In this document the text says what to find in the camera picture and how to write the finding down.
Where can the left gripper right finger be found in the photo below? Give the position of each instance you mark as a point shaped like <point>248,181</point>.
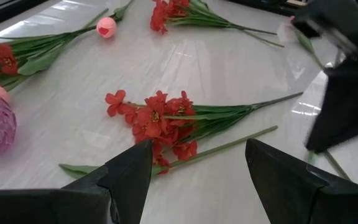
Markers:
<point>287,193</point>

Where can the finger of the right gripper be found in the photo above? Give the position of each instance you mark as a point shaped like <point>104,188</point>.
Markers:
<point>350,105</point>
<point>337,18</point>

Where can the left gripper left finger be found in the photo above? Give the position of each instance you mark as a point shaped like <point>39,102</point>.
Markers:
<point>120,193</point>

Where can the red blossom artificial bunch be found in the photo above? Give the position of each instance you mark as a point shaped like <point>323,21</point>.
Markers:
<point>154,119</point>
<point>160,17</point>
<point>3,57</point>

